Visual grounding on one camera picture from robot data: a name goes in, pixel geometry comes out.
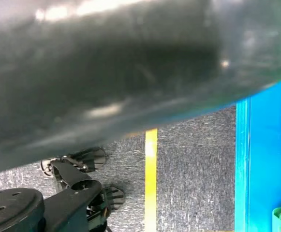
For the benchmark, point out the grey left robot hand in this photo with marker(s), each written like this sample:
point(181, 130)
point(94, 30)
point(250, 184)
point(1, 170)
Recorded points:
point(106, 64)

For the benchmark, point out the blue metal shelf rack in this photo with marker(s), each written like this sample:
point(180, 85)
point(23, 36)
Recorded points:
point(268, 160)

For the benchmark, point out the black robot foot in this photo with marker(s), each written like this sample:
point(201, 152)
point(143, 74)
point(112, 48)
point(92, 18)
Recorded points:
point(65, 205)

